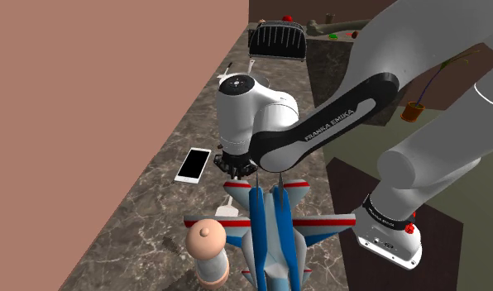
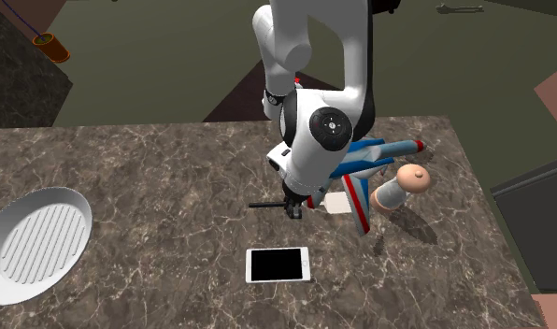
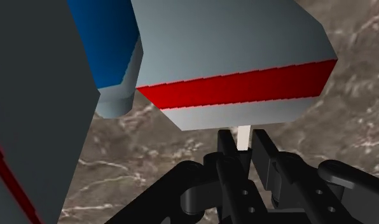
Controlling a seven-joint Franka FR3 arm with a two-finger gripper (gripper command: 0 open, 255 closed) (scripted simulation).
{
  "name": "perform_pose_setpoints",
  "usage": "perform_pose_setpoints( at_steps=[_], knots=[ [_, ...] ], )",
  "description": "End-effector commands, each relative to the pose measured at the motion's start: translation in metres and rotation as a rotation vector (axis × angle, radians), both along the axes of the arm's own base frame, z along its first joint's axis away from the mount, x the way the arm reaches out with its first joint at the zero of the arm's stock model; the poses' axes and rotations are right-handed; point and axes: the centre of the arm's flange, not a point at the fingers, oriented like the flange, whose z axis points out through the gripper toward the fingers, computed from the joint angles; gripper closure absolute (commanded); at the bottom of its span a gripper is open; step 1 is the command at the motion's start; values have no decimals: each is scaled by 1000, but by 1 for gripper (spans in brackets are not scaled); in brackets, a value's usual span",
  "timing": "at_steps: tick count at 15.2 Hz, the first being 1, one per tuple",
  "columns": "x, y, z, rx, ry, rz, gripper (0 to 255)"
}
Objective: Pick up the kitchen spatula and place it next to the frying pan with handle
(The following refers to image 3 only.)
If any blue and grey bottle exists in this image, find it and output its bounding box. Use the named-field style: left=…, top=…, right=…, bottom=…
left=67, top=0, right=144, bottom=119

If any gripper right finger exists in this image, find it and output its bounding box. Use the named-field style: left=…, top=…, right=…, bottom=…
left=252, top=129, right=379, bottom=224

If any grey block with red stripe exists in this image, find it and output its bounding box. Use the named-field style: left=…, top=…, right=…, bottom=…
left=130, top=0, right=338, bottom=152

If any dark grey box, red stripe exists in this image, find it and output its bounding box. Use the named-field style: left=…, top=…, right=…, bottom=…
left=0, top=0, right=101, bottom=224

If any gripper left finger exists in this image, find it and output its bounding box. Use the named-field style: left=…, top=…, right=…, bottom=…
left=105, top=129, right=271, bottom=224

